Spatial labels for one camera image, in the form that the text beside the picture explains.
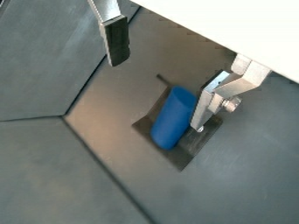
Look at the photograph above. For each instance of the blue oval cylinder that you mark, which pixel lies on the blue oval cylinder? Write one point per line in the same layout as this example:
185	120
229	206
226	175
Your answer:
174	118

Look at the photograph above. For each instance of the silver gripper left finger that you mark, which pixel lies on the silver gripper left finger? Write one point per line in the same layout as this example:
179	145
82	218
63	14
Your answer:
114	30

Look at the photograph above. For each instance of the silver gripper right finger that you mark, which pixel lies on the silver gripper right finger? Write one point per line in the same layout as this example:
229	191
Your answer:
221	91

